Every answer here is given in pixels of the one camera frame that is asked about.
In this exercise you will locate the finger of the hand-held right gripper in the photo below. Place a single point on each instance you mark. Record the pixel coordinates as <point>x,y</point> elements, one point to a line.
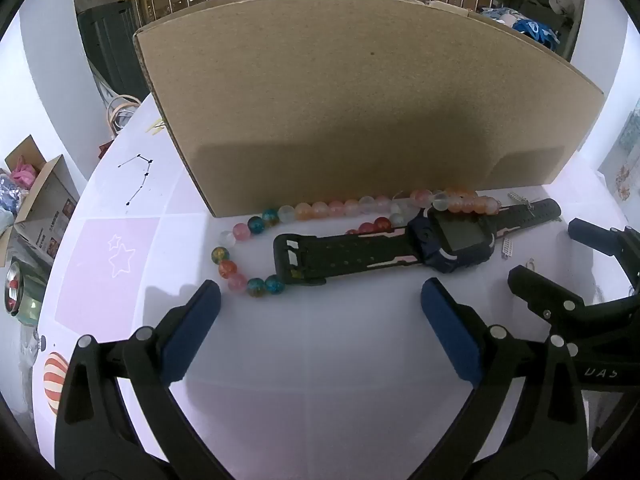
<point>530,287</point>
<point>595,240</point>

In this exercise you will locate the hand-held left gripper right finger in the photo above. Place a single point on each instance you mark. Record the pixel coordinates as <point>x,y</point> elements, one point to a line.
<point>450,332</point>

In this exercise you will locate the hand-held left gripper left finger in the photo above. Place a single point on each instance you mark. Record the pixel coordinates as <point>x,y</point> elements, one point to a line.
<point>192,330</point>

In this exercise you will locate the dark blue smart watch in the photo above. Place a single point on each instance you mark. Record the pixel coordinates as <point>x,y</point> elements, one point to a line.
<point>350,256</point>

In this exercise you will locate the large cardboard box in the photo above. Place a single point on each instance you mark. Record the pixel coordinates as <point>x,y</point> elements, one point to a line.
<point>350,110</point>

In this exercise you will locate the white panel with flower decals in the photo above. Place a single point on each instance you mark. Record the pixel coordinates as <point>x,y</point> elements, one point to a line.
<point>622,175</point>

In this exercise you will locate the green tin can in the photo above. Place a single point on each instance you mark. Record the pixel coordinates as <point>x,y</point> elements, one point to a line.
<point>20,290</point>

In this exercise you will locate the small open cardboard box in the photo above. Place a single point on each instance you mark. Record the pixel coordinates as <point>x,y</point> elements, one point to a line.
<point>50,200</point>

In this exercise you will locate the blue patterned bag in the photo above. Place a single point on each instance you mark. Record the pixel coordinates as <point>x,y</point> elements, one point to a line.
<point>530,27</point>

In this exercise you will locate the dark grey cabinet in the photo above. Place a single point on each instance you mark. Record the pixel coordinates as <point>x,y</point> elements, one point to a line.
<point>110,40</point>

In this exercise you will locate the teal floral wall cloth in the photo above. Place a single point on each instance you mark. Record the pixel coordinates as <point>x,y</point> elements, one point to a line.
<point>631,125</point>

